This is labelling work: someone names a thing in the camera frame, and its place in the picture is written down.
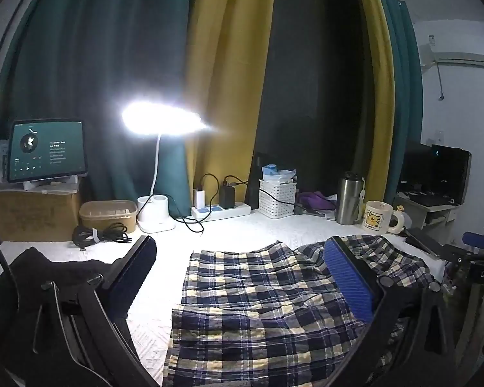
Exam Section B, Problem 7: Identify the black laptop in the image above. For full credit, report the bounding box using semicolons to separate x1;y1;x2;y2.
398;142;472;207

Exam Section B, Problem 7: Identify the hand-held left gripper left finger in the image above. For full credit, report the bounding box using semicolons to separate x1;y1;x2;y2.
8;234;162;387

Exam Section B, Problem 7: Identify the yellow curtain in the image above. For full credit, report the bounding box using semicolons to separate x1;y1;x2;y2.
184;0;277;207
349;0;397;211

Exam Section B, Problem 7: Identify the blue plaid shirt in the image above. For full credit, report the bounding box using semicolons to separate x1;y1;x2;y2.
163;236;446;387

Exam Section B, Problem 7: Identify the blue plastic bag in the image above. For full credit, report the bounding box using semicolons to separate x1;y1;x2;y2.
262;164;297;184

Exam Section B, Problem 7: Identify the dark window pane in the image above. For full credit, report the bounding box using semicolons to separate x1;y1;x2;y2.
251;0;372;211

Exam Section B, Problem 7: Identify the black upright panel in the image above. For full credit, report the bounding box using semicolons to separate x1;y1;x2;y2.
245;152;267;211

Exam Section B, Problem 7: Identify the white tablet stand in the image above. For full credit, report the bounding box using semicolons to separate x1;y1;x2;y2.
23;174;83;191

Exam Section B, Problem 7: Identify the white power strip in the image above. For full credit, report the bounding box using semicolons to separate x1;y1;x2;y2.
191;203;252;222

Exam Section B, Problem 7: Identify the black charger cable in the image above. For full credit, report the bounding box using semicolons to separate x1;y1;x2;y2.
176;173;220;235

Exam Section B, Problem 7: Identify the stainless steel tumbler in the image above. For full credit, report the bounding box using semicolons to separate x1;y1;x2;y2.
335;171;367;225

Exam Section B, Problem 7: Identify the white perforated plastic basket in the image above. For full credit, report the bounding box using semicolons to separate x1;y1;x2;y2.
259;178;298;219

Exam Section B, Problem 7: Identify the tablet with dark screen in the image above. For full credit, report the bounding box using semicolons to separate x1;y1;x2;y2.
7;120;88;184

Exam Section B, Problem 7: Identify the white mug with bear print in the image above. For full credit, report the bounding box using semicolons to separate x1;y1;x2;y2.
363;200;406;235

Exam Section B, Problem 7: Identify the brown food container with lid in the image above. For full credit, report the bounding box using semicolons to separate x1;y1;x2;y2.
79;200;138;234

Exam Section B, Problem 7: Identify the black cloth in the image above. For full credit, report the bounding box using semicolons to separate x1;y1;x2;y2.
8;247;114;293

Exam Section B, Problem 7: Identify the black adapter cable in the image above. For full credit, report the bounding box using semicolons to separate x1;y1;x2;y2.
224;175;298;206

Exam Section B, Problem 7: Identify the white desk lamp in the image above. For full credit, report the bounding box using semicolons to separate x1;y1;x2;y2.
122;100;211;234

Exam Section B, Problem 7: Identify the green curtain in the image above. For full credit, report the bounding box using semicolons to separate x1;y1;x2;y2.
373;0;425;207
0;0;195;219

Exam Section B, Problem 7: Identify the brown cardboard box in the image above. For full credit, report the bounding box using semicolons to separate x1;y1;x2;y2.
0;181;84;243

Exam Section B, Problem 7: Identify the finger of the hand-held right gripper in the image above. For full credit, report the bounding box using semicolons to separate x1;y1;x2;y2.
403;228;445;259
444;232;484;263

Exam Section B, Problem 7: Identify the bundled black cable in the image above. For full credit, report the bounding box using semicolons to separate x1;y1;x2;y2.
72;223;133;250

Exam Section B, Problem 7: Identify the small grey desk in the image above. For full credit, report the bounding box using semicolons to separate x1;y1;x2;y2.
394;193;457;247

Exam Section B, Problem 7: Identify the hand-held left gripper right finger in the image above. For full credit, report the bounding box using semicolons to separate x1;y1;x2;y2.
324;236;457;387

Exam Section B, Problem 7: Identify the white air conditioner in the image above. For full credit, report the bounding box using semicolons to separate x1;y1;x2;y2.
419;44;484;74

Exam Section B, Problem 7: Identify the black power adapter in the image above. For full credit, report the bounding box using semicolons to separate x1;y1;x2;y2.
219;183;237;209

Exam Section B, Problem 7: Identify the purple cloth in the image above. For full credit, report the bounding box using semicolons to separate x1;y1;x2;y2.
297;191;336;213

